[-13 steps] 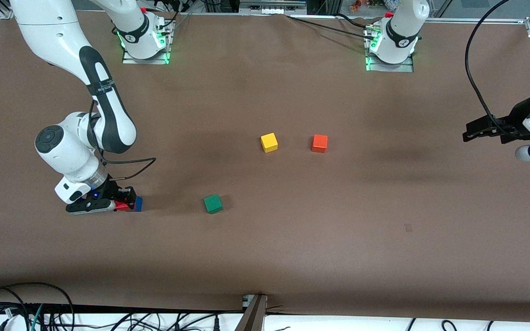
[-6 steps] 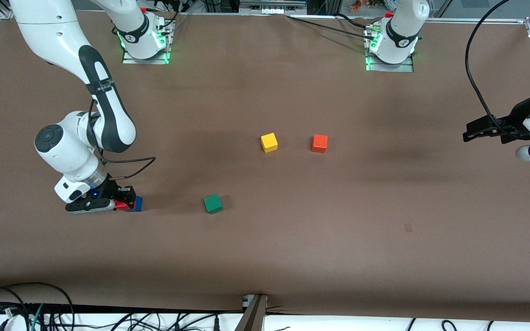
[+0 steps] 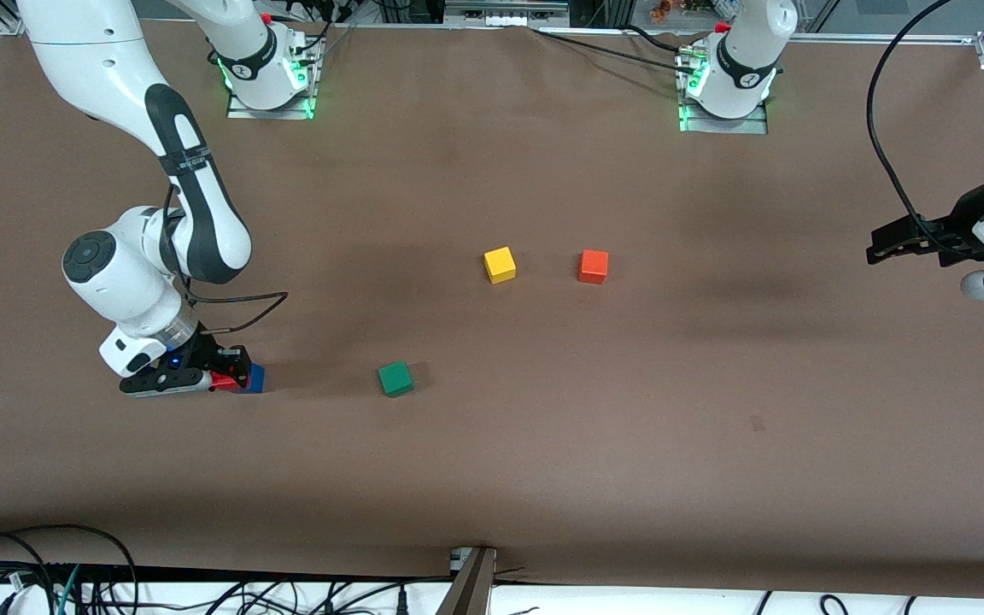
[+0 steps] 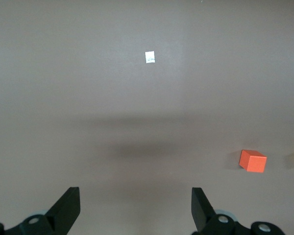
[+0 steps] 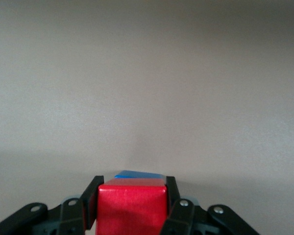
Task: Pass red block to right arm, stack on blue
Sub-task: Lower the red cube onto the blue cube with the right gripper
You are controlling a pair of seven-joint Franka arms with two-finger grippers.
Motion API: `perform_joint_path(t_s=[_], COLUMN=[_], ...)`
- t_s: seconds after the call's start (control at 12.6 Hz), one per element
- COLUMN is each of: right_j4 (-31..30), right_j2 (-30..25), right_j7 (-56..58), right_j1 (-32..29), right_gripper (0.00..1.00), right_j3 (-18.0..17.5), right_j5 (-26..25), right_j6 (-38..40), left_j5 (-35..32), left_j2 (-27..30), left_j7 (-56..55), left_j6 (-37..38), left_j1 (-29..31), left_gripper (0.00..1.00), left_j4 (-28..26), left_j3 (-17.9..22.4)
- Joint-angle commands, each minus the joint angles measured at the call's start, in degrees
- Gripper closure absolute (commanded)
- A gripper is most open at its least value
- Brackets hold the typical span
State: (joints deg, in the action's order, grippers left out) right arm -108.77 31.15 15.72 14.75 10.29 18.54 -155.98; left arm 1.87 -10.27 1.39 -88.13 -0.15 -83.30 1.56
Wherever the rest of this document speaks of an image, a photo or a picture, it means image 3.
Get green wooden block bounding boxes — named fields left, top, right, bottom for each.
left=377, top=360, right=415, bottom=398

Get yellow wooden block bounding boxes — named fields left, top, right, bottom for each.
left=483, top=247, right=517, bottom=284

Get brown table cover sheet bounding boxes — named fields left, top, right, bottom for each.
left=0, top=17, right=984, bottom=599

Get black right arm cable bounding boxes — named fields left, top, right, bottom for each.
left=163, top=184, right=290, bottom=334

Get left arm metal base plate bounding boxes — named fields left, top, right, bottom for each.
left=678, top=51, right=770, bottom=135

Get black floor cable tangle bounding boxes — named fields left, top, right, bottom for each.
left=0, top=555, right=459, bottom=615

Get black looped floor cable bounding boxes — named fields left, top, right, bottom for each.
left=0, top=524, right=139, bottom=615

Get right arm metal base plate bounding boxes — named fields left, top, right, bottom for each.
left=225, top=34, right=319, bottom=120

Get teal floor cable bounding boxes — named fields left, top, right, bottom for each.
left=55, top=564, right=83, bottom=615

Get grey metal camera post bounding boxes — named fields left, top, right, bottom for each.
left=436, top=547, right=498, bottom=615

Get black base power cables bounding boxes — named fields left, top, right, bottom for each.
left=530, top=26, right=698, bottom=73

